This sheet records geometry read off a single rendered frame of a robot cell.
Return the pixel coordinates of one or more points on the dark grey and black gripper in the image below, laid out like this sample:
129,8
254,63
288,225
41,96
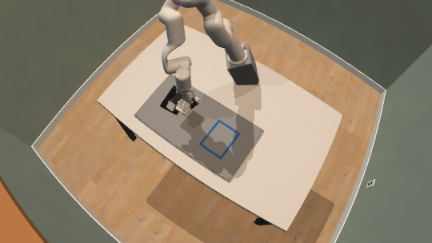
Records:
189,97

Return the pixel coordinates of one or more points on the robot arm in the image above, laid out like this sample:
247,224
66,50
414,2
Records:
219,30

